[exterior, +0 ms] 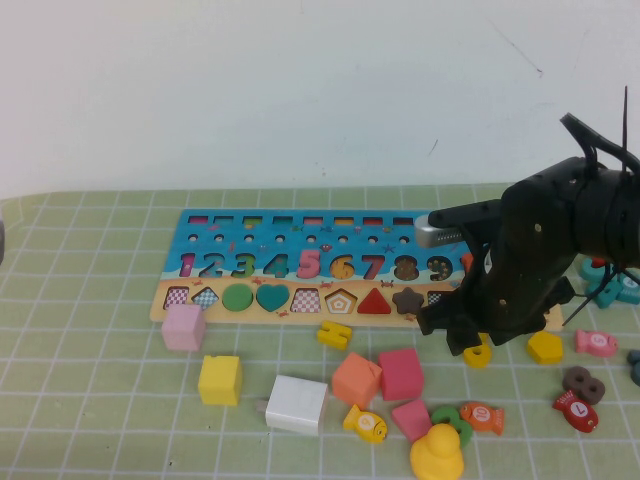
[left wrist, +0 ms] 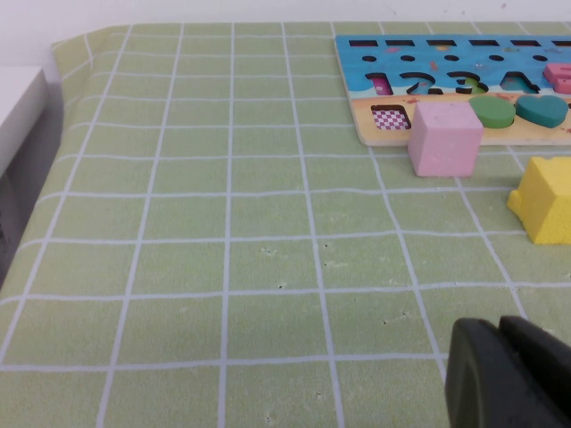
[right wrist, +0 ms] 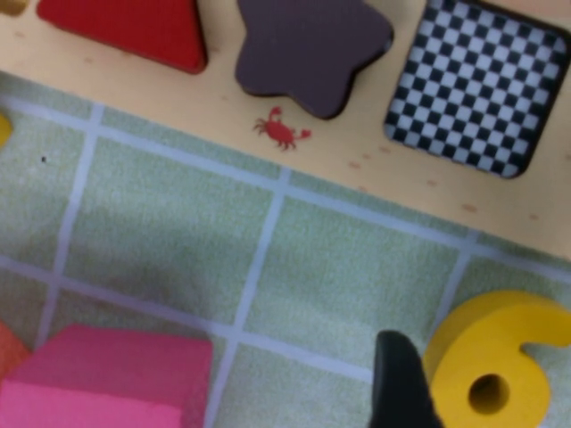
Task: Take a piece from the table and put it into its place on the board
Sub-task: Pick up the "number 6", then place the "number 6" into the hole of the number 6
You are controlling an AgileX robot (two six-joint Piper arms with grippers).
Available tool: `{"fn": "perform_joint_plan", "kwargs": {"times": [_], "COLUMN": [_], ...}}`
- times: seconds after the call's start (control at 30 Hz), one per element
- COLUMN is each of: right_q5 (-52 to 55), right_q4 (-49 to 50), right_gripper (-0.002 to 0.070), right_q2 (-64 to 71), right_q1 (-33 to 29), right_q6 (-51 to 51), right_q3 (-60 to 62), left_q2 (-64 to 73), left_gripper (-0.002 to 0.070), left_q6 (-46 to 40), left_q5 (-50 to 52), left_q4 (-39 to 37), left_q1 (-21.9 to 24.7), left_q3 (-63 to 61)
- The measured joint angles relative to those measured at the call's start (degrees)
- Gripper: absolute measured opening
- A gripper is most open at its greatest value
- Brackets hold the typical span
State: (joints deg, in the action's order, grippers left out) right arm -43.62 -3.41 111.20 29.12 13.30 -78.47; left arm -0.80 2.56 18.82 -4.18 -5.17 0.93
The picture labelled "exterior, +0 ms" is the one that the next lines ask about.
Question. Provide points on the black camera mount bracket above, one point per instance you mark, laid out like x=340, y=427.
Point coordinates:
x=465, y=212

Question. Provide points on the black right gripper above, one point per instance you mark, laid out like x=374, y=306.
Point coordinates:
x=530, y=250

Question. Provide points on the red wooden number seven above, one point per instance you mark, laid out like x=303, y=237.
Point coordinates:
x=597, y=261

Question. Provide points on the colourful wooden number puzzle board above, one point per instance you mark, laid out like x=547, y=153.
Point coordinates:
x=300, y=240

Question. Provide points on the pink wooden parallelogram block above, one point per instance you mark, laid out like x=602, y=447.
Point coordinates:
x=410, y=420

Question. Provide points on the yellow wooden cube block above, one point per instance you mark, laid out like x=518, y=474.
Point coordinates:
x=220, y=382

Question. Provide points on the teal wooden fish four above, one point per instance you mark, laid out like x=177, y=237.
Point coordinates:
x=631, y=290

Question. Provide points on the yellow wooden equals sign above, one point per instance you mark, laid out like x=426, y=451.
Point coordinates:
x=334, y=336

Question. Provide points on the brown wooden star block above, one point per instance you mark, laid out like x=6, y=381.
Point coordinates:
x=406, y=300

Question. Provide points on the green checkered tablecloth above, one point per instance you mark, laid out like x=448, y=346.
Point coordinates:
x=100, y=400

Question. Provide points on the yellow wooden pentagon block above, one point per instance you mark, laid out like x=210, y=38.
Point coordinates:
x=545, y=350

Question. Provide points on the orange wooden number ten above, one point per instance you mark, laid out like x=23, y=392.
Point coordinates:
x=466, y=260

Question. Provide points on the dark grey object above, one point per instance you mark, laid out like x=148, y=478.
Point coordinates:
x=1, y=245

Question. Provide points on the teal wooden number four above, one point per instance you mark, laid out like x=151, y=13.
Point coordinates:
x=602, y=297

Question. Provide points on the teal wooden heart block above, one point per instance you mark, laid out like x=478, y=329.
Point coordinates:
x=272, y=297

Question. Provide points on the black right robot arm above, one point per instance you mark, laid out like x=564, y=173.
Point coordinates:
x=612, y=215

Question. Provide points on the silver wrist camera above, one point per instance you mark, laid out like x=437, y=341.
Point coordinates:
x=437, y=235

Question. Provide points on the green wooden circle block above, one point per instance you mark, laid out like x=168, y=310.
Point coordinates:
x=237, y=298

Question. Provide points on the yellow wooden fish nine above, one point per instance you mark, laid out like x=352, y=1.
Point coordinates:
x=365, y=424

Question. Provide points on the red wooden fish seven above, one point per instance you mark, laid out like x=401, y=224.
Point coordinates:
x=575, y=411

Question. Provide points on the orange wooden cube block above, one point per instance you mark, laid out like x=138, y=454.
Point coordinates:
x=354, y=381

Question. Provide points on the pink wooden number five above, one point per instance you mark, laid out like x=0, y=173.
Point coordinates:
x=306, y=255

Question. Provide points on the white usb charger adapter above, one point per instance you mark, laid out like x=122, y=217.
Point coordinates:
x=296, y=406

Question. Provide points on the yellow rubber duck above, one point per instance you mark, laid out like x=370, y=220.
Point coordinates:
x=436, y=457

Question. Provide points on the pink wooden cube block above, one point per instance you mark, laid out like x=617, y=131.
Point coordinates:
x=182, y=330

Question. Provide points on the pink-red cube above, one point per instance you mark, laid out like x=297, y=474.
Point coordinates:
x=401, y=376

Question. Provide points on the grey-blue wooden piece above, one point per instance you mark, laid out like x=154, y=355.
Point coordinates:
x=635, y=367

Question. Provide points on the pink wooden fish five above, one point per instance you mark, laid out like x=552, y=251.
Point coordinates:
x=595, y=343

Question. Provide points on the brown wooden number eight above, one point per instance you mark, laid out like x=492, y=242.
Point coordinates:
x=572, y=377

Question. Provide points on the orange wooden fish ten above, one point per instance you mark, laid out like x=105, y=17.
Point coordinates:
x=482, y=417

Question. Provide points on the yellow wooden number six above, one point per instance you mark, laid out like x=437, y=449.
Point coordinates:
x=483, y=361

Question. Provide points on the red wooden triangle block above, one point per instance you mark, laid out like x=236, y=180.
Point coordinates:
x=374, y=305

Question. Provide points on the green wooden number three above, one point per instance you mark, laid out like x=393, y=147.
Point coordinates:
x=442, y=415

